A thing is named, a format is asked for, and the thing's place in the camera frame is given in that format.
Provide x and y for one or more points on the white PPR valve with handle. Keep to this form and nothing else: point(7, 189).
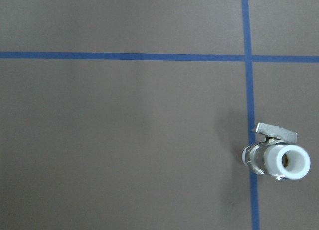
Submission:
point(278, 155)

